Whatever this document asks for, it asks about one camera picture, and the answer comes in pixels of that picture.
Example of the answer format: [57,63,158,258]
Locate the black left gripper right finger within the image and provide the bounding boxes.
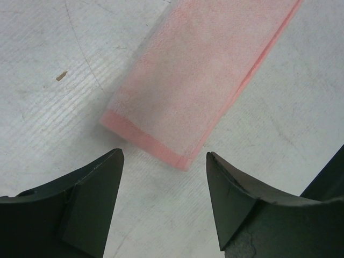
[206,152,343,257]

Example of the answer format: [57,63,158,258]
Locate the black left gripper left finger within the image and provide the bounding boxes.
[1,149,124,257]

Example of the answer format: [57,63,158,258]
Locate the pink striped towel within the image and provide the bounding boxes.
[101,1,300,170]

